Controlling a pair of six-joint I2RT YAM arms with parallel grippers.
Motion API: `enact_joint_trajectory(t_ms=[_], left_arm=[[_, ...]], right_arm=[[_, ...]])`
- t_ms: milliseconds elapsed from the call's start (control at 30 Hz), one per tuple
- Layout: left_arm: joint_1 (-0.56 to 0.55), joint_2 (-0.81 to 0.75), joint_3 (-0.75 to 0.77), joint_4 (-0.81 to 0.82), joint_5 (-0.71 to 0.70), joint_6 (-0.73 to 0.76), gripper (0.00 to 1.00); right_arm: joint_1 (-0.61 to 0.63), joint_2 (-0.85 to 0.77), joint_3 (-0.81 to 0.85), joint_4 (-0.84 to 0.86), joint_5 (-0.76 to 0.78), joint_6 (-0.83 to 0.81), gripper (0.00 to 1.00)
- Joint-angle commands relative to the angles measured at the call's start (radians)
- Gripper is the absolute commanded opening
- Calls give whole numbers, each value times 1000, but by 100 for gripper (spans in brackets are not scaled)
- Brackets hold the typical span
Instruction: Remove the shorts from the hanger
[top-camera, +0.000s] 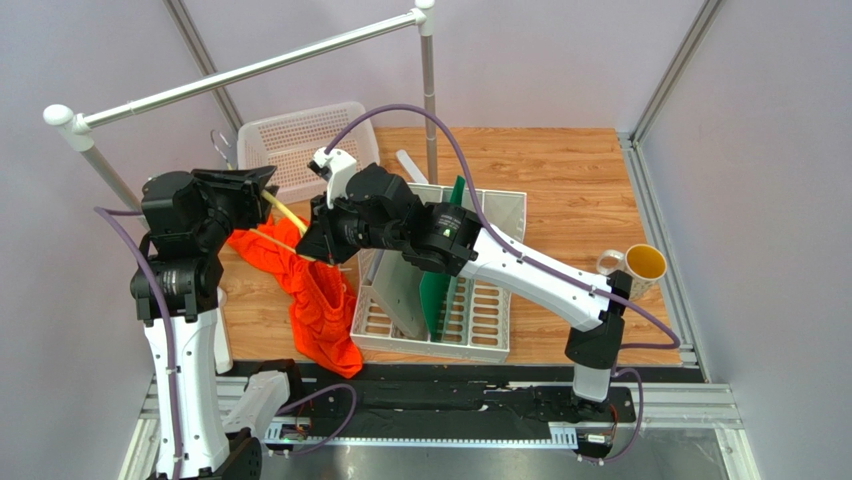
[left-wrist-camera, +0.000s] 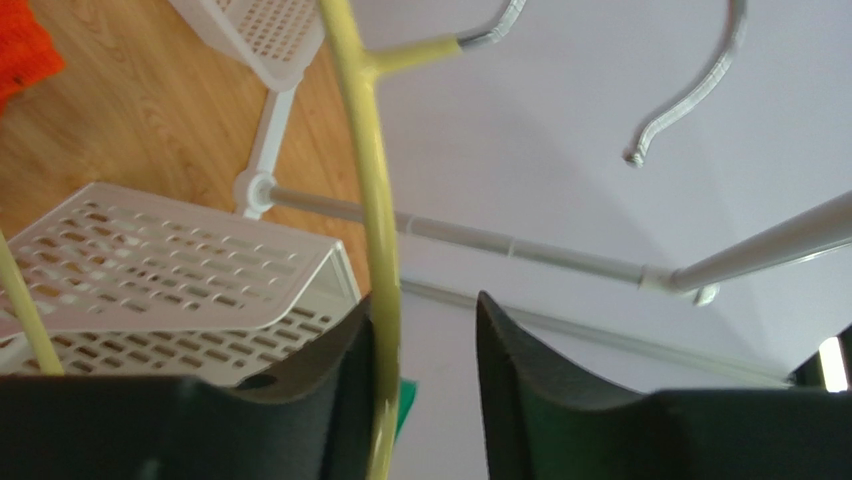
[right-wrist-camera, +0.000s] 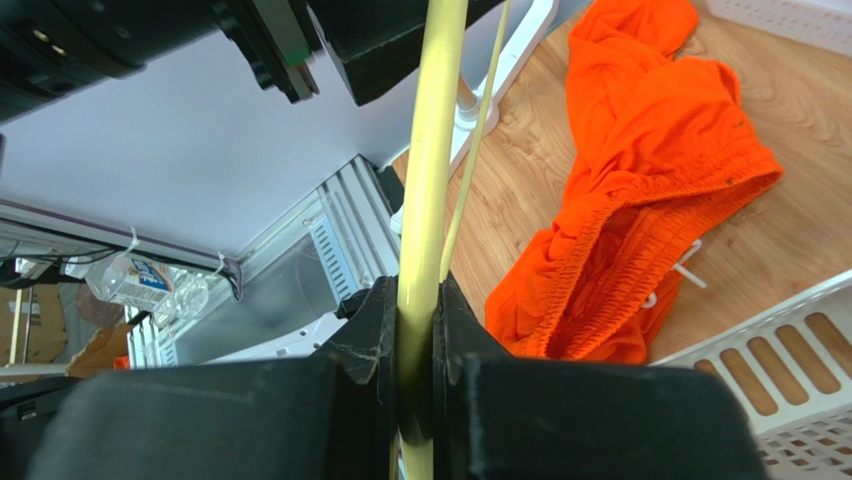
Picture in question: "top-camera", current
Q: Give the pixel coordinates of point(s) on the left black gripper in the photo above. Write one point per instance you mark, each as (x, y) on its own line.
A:
(253, 206)

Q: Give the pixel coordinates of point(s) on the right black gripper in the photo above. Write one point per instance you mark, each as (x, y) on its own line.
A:
(319, 233)

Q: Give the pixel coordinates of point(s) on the orange shorts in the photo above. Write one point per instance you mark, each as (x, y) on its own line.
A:
(323, 300)

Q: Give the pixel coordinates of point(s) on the yellow clothes hanger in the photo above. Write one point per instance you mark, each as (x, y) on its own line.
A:
(269, 197)

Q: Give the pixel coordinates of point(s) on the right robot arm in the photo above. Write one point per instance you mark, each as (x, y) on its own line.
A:
(592, 304)

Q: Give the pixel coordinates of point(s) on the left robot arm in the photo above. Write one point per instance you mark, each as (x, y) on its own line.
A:
(190, 216)

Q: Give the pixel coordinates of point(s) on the white perforated plastic basket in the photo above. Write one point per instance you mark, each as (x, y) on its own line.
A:
(288, 142)

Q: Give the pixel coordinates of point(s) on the grey folder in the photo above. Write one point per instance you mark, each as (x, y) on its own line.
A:
(393, 284)

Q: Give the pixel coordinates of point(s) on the white plastic file organizer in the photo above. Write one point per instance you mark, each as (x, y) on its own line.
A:
(475, 327)

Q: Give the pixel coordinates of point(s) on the white metal clothes rack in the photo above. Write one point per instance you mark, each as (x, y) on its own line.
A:
(77, 128)

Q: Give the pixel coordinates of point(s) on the white patterned mug yellow inside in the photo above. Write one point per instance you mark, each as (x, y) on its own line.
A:
(645, 264)

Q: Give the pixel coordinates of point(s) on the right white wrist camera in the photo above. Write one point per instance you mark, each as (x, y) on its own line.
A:
(336, 167)

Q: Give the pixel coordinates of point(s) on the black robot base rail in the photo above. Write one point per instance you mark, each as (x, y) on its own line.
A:
(435, 404)

